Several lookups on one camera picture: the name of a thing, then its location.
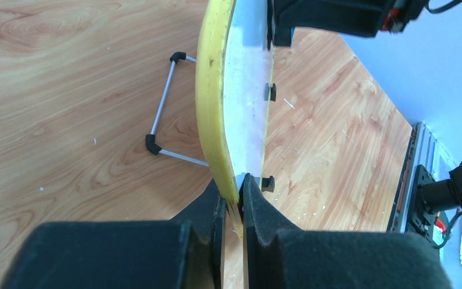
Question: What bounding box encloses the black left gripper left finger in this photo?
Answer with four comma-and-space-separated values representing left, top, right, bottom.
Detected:
1, 181, 225, 288

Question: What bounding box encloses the yellow framed whiteboard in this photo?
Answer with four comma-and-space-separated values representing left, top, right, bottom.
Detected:
195, 1, 274, 236

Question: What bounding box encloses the black whiteboard foot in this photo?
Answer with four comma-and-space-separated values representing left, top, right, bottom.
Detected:
265, 83, 277, 102
260, 176, 276, 192

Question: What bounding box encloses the right black whiteboard foot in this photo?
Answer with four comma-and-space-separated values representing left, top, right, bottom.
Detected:
265, 83, 277, 102

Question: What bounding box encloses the left black whiteboard foot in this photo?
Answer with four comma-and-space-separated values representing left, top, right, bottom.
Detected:
260, 176, 276, 192

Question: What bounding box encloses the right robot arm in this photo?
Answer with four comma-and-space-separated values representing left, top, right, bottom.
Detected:
240, 1, 462, 288

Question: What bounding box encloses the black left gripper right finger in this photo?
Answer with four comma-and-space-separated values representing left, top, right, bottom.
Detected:
242, 175, 451, 288

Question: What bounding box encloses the metal whiteboard back stand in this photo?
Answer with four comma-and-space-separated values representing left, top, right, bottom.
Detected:
144, 52, 210, 169

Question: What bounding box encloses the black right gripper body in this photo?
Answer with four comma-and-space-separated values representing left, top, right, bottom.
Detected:
266, 0, 428, 47

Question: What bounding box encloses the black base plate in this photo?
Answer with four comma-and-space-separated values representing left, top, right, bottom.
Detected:
386, 122, 441, 242

